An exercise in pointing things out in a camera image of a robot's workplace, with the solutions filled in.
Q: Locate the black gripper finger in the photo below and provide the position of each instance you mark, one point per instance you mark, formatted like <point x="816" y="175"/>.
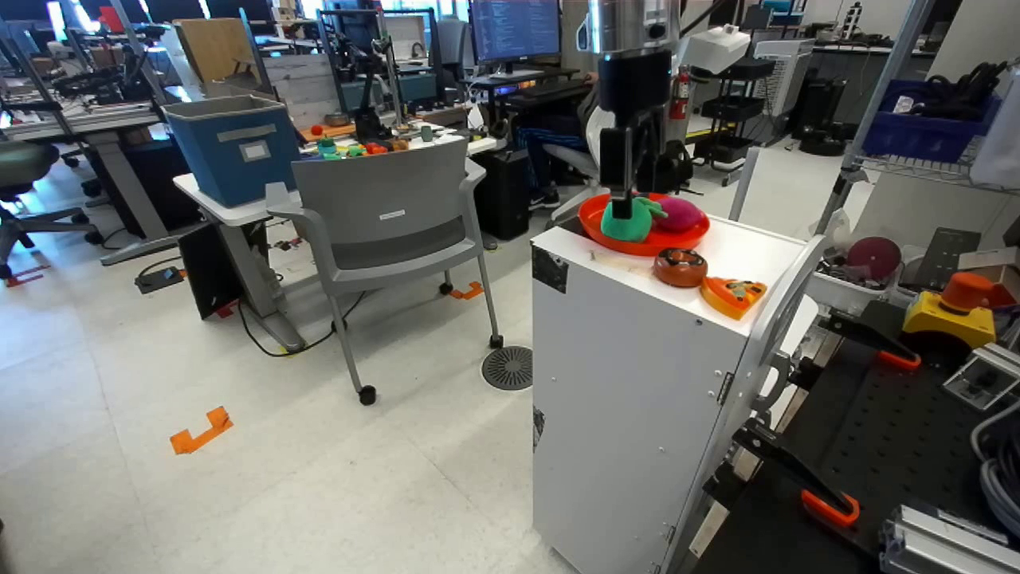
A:
<point x="647" y="146"/>
<point x="612" y="160"/>

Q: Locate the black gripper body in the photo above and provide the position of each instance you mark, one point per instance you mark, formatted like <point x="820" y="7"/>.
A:
<point x="635" y="84"/>

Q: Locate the green plush toy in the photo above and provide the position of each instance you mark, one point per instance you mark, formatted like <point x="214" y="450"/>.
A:
<point x="626" y="224"/>

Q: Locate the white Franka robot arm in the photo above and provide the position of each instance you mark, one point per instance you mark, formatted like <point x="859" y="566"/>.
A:
<point x="631" y="24"/>

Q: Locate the pink plush toy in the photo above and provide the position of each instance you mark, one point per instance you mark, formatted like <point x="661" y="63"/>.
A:
<point x="682" y="216"/>

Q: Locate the orange toy pizza slice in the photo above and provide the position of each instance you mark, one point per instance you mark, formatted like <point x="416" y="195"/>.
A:
<point x="730" y="297"/>

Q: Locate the white toy fridge cabinet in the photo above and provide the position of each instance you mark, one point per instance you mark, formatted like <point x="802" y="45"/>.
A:
<point x="626" y="426"/>

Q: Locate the black backpack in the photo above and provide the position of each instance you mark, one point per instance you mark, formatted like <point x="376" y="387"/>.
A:
<point x="681" y="167"/>

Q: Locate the orange round plate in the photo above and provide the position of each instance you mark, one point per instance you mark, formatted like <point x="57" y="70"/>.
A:
<point x="663" y="247"/>

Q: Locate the black computer tower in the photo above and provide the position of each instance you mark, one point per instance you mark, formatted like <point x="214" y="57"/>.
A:
<point x="506" y="195"/>

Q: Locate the small brown donut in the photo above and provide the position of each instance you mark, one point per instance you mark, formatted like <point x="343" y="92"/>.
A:
<point x="681" y="269"/>

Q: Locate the computer monitor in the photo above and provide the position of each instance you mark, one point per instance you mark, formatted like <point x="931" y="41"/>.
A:
<point x="514" y="32"/>

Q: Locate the grey diagonal metal pole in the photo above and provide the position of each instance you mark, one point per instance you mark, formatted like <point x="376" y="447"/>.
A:
<point x="879" y="106"/>

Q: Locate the grey plastic visitor chair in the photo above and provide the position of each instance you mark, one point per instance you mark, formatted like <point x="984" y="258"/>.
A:
<point x="383" y="203"/>

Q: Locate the grey round floor base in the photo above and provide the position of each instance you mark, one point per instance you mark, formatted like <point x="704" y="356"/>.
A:
<point x="509" y="369"/>

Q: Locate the maroon round object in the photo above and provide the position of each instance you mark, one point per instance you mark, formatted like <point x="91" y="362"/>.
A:
<point x="875" y="258"/>

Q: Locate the black tabletop device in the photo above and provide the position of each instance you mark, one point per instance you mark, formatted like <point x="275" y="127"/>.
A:
<point x="367" y="74"/>

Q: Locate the colourful small toys pile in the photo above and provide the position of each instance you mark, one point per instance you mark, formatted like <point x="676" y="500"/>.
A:
<point x="338" y="146"/>

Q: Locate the blue plastic crate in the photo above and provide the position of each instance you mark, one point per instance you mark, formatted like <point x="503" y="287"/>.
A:
<point x="927" y="133"/>

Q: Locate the grey perforated metal plate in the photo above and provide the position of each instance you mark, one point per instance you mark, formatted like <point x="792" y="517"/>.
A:
<point x="946" y="257"/>

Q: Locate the white equipment box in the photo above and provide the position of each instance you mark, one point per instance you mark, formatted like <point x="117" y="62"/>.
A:
<point x="304" y="90"/>

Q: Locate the black orange bar clamp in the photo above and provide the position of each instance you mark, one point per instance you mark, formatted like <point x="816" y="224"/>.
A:
<point x="896" y="362"/>
<point x="829" y="512"/>

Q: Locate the yellow emergency stop box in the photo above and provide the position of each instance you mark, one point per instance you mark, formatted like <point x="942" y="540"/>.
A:
<point x="942" y="321"/>

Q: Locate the blue storage bin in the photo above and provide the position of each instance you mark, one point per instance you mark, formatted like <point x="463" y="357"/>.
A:
<point x="228" y="146"/>

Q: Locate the white desk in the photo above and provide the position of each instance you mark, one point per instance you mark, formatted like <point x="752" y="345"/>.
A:
<point x="213" y="208"/>

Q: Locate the cardboard box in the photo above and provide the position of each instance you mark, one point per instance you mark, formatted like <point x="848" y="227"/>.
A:
<point x="218" y="52"/>

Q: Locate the black under-desk box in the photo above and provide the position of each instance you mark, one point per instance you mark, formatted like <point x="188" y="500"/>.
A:
<point x="213" y="272"/>

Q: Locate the black floor device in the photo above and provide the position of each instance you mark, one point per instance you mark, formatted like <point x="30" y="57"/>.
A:
<point x="161" y="278"/>

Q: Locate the orange floor tape marker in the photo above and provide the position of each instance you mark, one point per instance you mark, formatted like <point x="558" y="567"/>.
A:
<point x="193" y="437"/>

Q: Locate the grey office desk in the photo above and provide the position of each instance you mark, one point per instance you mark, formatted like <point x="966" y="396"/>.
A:
<point x="75" y="122"/>

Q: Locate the dark office chair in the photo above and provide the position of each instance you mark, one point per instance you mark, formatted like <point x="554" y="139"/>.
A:
<point x="21" y="164"/>

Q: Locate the silver mounting bracket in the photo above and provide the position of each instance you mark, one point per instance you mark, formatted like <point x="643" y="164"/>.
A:
<point x="984" y="377"/>

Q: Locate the long aluminium extrusion rail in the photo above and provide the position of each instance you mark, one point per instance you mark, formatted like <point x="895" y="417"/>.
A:
<point x="934" y="535"/>

